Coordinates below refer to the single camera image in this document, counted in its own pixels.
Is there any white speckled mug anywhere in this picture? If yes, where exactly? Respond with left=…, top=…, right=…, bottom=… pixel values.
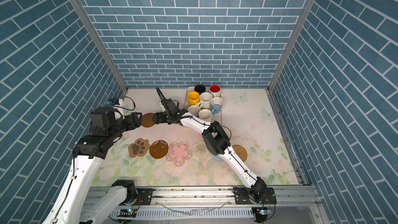
left=198, top=92, right=213, bottom=110

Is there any tan rattan round coaster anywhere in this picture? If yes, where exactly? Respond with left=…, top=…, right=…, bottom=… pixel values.
left=232, top=145, right=248, bottom=162

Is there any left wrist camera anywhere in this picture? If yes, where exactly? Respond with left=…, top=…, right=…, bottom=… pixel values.
left=107, top=98, right=124, bottom=107

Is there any aluminium corner post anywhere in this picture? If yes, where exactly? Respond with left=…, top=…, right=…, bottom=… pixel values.
left=268, top=0, right=315, bottom=92
left=69, top=0, right=128, bottom=93

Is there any white vented strip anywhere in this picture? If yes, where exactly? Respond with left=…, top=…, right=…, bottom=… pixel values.
left=109, top=207, right=253, bottom=220

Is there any glossy brown scratched coaster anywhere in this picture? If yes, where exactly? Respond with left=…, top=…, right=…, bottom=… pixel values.
left=149, top=140, right=169, bottom=159

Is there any pink flower silicone coaster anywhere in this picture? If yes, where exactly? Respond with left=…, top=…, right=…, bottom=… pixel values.
left=166, top=141, right=193, bottom=167

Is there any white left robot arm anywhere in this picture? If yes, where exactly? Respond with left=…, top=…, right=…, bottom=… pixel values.
left=44, top=106, right=143, bottom=224

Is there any right circuit board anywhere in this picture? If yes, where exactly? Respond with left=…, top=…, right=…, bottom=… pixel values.
left=251, top=207, right=273, bottom=224

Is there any aluminium corner post left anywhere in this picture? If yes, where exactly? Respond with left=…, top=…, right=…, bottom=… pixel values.
left=69, top=0, right=128, bottom=93

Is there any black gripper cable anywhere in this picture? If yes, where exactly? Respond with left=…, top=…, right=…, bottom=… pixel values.
left=118, top=96, right=136, bottom=112
left=155, top=87, right=170, bottom=113

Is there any left circuit board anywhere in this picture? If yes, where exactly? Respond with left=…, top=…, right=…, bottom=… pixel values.
left=117, top=208, right=137, bottom=224

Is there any plain white mug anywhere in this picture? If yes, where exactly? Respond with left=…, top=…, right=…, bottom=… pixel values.
left=198, top=109, right=212, bottom=122

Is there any multicolour woven round coaster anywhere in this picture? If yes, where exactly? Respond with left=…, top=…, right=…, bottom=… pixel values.
left=191, top=141, right=209, bottom=159

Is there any beige serving tray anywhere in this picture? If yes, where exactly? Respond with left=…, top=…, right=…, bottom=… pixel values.
left=183, top=86, right=222, bottom=124

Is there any aluminium corner post right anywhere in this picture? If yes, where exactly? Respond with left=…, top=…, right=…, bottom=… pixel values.
left=268, top=0, right=315, bottom=92

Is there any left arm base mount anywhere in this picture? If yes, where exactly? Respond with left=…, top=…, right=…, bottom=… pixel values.
left=123, top=188, right=153, bottom=206

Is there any yellow mug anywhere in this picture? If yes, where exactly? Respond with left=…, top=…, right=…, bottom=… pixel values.
left=188, top=91, right=200, bottom=106

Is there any black mug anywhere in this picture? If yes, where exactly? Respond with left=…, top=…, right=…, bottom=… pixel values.
left=194, top=85, right=206, bottom=94

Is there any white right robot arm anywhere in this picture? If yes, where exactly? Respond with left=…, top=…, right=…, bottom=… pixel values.
left=153, top=95, right=267, bottom=204

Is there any matte brown wooden coaster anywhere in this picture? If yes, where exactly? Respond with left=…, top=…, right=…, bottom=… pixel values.
left=142, top=113, right=155, bottom=128

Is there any blue woven round coaster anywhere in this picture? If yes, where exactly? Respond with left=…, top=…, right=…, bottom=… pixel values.
left=209, top=153, right=223, bottom=163

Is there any brown paw shaped coaster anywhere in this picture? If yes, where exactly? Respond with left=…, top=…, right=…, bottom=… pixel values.
left=128, top=138, right=150, bottom=158

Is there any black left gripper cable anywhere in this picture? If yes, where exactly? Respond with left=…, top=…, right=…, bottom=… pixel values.
left=118, top=96, right=136, bottom=112

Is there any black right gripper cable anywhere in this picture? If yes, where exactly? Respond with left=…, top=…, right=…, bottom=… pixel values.
left=155, top=87, right=170, bottom=113

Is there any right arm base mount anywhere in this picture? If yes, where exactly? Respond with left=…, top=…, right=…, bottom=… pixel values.
left=232, top=187, right=277, bottom=205

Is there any circuit board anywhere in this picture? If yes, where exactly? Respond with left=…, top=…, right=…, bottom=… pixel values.
left=251, top=207, right=273, bottom=224
left=117, top=208, right=137, bottom=224

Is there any purple mug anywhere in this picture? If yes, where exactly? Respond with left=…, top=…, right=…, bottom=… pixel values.
left=188, top=105, right=201, bottom=117

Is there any white mug red inside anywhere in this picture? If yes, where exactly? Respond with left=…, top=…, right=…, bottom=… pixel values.
left=209, top=85, right=221, bottom=97

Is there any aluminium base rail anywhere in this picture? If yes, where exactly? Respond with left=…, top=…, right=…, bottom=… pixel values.
left=83, top=185, right=321, bottom=209

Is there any blue floral mug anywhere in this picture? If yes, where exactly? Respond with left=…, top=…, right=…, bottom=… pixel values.
left=210, top=97, right=223, bottom=115

